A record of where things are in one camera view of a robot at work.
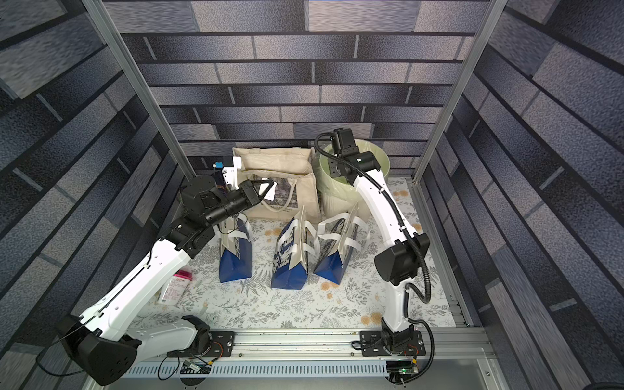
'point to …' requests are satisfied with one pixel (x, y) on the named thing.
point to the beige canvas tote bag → (294, 170)
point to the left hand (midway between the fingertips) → (274, 181)
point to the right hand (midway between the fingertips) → (343, 160)
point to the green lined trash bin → (337, 195)
